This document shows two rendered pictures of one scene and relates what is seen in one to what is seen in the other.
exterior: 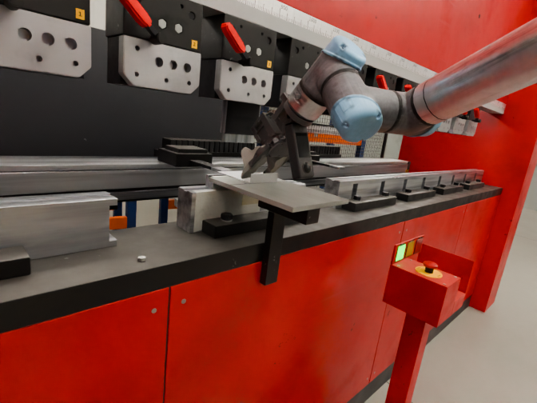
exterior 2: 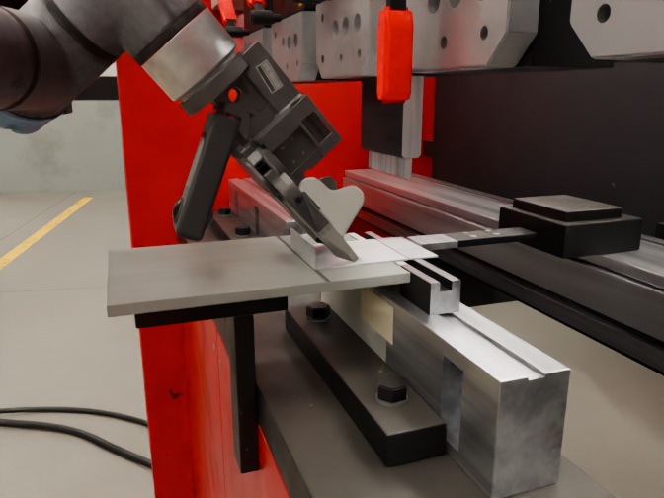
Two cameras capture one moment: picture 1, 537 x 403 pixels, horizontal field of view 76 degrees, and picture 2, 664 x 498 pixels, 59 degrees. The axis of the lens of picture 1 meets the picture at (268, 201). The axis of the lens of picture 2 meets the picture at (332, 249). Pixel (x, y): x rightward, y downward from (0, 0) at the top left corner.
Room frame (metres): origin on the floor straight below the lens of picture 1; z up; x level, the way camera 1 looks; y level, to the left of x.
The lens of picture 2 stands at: (1.07, -0.48, 1.16)
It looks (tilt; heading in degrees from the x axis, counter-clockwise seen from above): 15 degrees down; 116
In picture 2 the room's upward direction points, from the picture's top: straight up
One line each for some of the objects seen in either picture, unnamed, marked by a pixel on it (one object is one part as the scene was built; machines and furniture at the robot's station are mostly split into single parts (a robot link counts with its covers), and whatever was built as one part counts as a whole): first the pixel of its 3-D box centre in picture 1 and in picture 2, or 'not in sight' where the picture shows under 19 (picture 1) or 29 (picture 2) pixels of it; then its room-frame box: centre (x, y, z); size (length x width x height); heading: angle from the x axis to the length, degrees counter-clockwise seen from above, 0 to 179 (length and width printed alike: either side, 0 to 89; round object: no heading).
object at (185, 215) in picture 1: (248, 202); (407, 334); (0.90, 0.05, 0.92); 0.39 x 0.06 x 0.10; 135
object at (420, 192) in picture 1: (416, 194); not in sight; (1.53, -0.66, 0.89); 0.30 x 0.05 x 0.03; 135
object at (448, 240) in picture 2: (199, 159); (514, 226); (0.97, 0.21, 1.01); 0.26 x 0.12 x 0.05; 45
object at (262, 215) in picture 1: (257, 221); (348, 366); (0.85, 0.02, 0.89); 0.30 x 0.05 x 0.03; 135
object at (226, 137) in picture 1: (240, 122); (389, 125); (0.86, 0.09, 1.13); 0.10 x 0.02 x 0.10; 135
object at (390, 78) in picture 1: (371, 97); not in sight; (1.27, -0.31, 1.26); 0.15 x 0.09 x 0.17; 135
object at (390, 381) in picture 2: not in sight; (391, 389); (0.92, -0.05, 0.91); 0.03 x 0.03 x 0.02
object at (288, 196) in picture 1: (276, 189); (249, 265); (0.75, -0.01, 1.00); 0.26 x 0.18 x 0.01; 45
